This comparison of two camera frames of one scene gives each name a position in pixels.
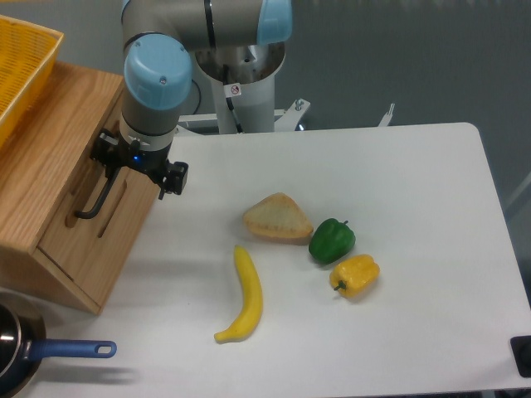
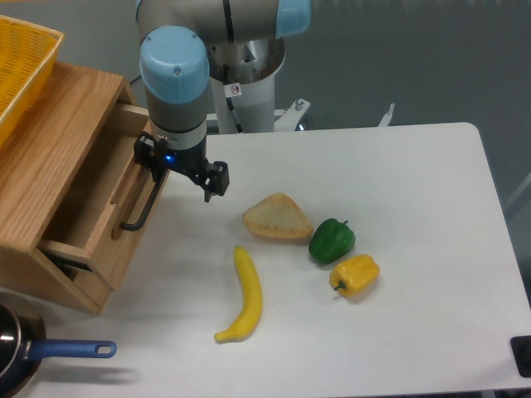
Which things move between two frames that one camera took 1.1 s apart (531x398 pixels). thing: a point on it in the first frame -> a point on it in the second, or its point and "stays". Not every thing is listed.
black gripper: [112, 149] -> [192, 160]
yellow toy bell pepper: [356, 276] stays
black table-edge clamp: [521, 349] stays
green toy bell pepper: [330, 240] stays
